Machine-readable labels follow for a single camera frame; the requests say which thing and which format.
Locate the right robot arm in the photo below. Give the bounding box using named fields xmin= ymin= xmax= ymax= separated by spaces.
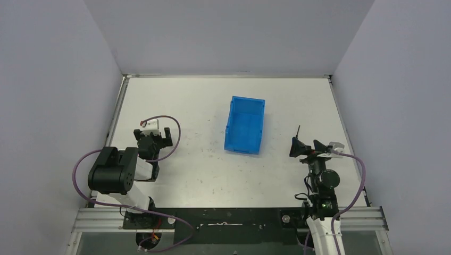
xmin=289 ymin=136 xmax=345 ymax=254

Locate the aluminium left table rail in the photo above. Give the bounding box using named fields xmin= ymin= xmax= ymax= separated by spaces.
xmin=104 ymin=74 xmax=130 ymax=146

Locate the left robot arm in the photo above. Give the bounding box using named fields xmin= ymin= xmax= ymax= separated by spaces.
xmin=88 ymin=127 xmax=173 ymax=229

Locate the aluminium back table rail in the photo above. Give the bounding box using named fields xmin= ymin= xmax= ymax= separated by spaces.
xmin=124 ymin=73 xmax=331 ymax=79

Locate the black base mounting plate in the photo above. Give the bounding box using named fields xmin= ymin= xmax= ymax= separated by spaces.
xmin=123 ymin=207 xmax=308 ymax=245

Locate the aluminium front frame rail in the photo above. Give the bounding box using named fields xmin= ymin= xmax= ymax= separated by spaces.
xmin=71 ymin=207 xmax=389 ymax=234

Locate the blue plastic bin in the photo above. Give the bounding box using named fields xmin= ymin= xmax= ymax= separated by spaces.
xmin=224 ymin=96 xmax=265 ymax=155

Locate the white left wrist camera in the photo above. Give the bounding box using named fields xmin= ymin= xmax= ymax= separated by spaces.
xmin=140 ymin=119 xmax=161 ymax=136

